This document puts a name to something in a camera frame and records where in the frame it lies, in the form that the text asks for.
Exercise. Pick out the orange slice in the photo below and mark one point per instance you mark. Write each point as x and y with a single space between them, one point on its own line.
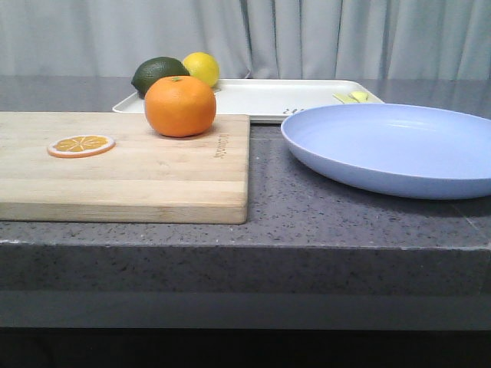
81 146

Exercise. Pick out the wooden cutting board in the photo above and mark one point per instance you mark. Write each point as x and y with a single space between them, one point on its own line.
146 177

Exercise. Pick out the dark green lime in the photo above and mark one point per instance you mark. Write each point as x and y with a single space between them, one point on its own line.
153 69

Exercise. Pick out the light blue plate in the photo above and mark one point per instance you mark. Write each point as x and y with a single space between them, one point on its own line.
395 149

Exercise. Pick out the grey curtain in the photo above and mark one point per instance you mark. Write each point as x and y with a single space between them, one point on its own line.
447 40

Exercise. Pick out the white rectangular tray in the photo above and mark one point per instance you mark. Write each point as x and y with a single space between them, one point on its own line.
271 101

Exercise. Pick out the orange fruit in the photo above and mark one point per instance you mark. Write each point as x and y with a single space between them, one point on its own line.
180 106

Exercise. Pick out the yellow lemon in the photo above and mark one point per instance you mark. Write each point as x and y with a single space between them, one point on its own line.
202 66

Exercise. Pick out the yellow plastic spoon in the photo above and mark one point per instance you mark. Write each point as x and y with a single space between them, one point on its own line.
359 96

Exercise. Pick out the yellow plastic fork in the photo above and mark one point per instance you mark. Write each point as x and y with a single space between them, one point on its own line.
345 99

